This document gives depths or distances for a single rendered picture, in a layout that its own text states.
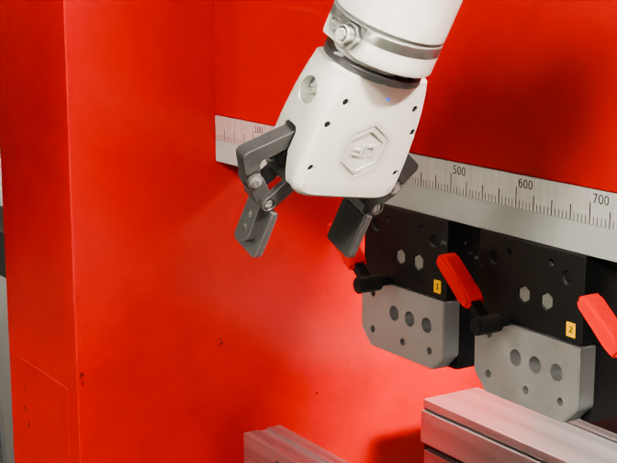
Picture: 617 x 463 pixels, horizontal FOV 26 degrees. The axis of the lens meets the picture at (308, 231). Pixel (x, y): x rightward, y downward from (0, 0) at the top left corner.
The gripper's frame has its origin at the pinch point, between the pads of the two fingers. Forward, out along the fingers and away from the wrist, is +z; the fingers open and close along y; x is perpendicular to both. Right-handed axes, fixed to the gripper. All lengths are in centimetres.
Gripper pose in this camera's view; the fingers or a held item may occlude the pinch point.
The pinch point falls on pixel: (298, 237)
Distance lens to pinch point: 102.8
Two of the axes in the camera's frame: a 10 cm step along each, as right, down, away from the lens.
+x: -5.3, -5.4, 6.5
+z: -3.5, 8.4, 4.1
